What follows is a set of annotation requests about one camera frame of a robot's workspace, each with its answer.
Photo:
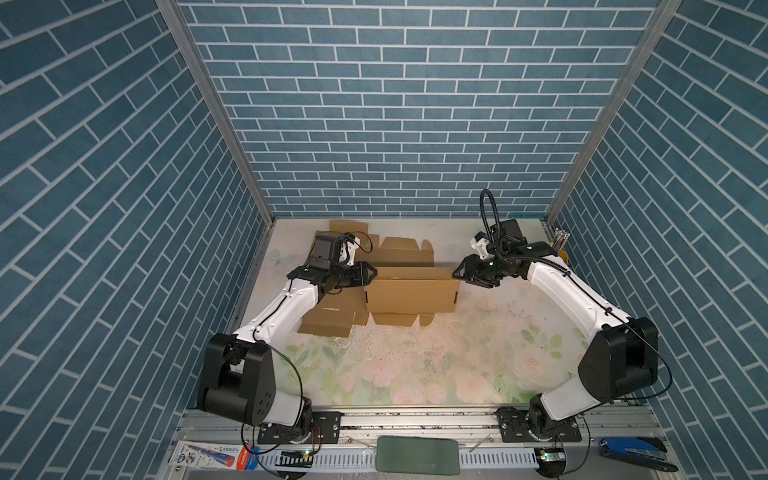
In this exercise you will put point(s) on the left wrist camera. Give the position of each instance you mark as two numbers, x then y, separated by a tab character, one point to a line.
333	249

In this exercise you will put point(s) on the blue black pliers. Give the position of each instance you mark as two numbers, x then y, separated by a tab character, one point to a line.
646	452

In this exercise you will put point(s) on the aluminium front rail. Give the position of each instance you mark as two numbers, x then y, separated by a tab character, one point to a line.
475	428

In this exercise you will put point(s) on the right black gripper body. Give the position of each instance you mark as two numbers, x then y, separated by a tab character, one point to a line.
486	272

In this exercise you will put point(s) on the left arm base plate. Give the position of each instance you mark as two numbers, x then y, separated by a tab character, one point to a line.
319	427

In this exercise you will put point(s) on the white printed package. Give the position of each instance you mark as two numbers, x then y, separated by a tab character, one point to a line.
203	455

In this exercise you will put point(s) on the brown cardboard box sheet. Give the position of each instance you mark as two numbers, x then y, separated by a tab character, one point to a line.
412	290

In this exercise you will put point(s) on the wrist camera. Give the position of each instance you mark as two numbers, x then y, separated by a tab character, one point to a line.
333	249
503	238

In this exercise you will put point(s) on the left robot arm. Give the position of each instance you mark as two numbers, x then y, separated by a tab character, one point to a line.
238	380

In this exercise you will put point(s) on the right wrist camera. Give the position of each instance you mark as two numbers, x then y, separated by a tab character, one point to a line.
503	238

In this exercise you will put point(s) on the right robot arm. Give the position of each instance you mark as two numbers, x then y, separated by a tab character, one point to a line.
622	352

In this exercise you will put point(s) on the green rectangular pad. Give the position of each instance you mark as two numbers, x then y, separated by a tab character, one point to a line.
413	455

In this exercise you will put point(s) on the yellow pencil cup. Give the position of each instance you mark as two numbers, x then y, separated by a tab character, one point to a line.
562	254

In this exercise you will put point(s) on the coloured pencils bundle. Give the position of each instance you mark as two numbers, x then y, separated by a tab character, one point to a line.
560	239

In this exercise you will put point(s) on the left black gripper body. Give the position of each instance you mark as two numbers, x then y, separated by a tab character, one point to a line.
348	276

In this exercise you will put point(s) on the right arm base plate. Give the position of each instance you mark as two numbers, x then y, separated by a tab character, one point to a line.
521	426

